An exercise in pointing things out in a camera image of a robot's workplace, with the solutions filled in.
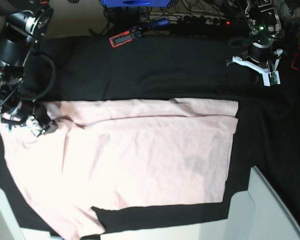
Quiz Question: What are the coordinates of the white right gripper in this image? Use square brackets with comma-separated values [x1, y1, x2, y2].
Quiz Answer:
[1, 102, 58, 137]

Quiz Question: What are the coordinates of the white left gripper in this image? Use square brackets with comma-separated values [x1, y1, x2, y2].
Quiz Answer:
[226, 48, 286, 87]

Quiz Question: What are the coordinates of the pink T-shirt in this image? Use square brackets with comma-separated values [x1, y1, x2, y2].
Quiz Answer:
[0, 98, 239, 240]

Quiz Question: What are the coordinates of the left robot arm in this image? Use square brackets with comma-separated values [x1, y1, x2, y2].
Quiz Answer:
[226, 0, 285, 87]

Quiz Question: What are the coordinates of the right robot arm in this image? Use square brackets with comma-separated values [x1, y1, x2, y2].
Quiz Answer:
[0, 0, 58, 137]

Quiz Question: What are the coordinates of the red clamp right edge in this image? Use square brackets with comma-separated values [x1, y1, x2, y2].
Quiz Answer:
[290, 44, 300, 71]

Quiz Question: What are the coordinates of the black table cloth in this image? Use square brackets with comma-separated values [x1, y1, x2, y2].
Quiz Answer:
[0, 34, 300, 237]

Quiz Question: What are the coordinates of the blue box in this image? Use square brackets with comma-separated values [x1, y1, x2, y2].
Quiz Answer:
[101, 0, 170, 8]

